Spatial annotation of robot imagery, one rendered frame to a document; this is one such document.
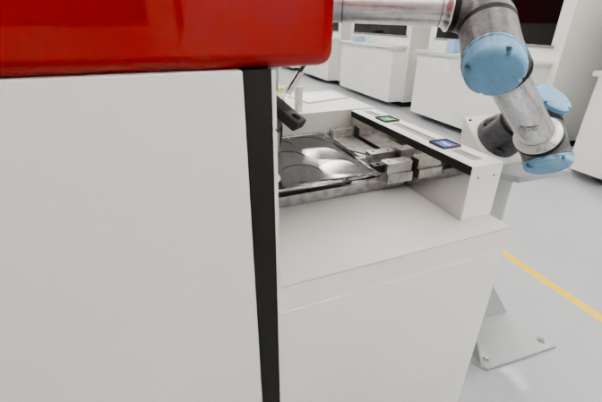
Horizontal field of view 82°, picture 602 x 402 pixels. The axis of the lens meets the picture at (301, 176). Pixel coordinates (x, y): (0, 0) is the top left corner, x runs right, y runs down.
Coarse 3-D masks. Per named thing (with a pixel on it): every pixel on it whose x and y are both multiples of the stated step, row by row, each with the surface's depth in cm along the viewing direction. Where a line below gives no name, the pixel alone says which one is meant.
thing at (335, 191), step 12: (360, 180) 96; (372, 180) 96; (288, 192) 88; (300, 192) 88; (312, 192) 89; (324, 192) 90; (336, 192) 92; (348, 192) 93; (360, 192) 95; (288, 204) 88
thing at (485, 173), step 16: (368, 112) 122; (400, 128) 103; (416, 128) 103; (432, 144) 90; (464, 160) 80; (480, 160) 80; (496, 160) 80; (480, 176) 79; (496, 176) 81; (480, 192) 81; (464, 208) 81; (480, 208) 83
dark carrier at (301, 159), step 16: (288, 144) 108; (304, 144) 108; (320, 144) 108; (288, 160) 95; (304, 160) 95; (320, 160) 95; (336, 160) 96; (352, 160) 95; (288, 176) 86; (304, 176) 86; (320, 176) 85; (336, 176) 86
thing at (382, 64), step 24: (360, 24) 619; (384, 24) 554; (360, 48) 590; (384, 48) 527; (408, 48) 509; (360, 72) 601; (384, 72) 536; (408, 72) 524; (384, 96) 545; (408, 96) 541
